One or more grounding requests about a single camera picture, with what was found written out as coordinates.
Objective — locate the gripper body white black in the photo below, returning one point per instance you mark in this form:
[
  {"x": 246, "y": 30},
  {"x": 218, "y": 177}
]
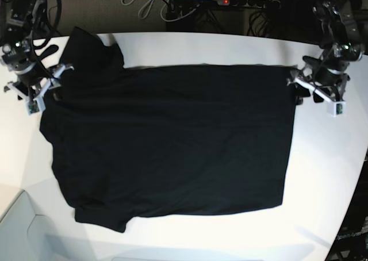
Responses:
[
  {"x": 328, "y": 92},
  {"x": 38, "y": 88}
]

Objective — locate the black graphic t-shirt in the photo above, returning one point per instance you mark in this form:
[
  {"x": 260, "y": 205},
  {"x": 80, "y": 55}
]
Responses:
[{"x": 188, "y": 140}]

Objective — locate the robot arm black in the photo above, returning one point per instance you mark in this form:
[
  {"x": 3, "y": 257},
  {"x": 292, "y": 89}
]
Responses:
[
  {"x": 26, "y": 33},
  {"x": 325, "y": 78}
]

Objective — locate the black power strip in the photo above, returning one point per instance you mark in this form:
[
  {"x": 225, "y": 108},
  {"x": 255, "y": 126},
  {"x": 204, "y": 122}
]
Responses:
[{"x": 254, "y": 4}]

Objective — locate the white bin corner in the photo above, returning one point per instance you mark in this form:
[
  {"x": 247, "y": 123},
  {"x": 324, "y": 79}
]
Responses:
[{"x": 23, "y": 235}]

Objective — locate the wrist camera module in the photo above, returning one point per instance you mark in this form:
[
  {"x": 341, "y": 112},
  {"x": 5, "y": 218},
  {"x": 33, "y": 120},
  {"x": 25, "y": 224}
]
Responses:
[
  {"x": 336, "y": 108},
  {"x": 35, "y": 106}
]

